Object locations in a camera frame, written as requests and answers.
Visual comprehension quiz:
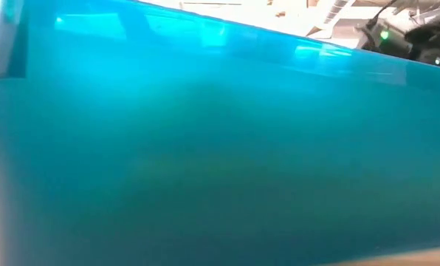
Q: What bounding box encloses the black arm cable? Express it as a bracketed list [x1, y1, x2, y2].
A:
[366, 0, 399, 30]

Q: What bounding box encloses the teal plastic bin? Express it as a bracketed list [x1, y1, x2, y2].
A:
[0, 0, 440, 266]

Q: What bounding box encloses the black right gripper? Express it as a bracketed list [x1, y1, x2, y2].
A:
[355, 16, 415, 62]

